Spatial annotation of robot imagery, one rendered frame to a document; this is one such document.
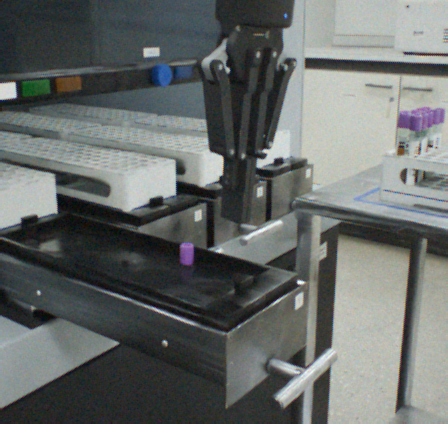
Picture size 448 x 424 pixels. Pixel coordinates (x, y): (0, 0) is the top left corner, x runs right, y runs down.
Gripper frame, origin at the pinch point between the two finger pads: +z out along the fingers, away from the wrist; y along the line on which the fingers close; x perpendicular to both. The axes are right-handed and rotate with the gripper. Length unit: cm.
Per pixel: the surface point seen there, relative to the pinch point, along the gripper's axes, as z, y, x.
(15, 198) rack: 5.8, 11.5, -24.2
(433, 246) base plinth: 85, -222, -62
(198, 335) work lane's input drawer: 8.2, 13.8, 8.6
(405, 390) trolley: 56, -63, -2
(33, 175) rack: 4.5, 7.2, -27.4
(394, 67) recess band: 7, -218, -94
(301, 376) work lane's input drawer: 11.8, 7.4, 15.2
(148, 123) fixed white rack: 5, -29, -47
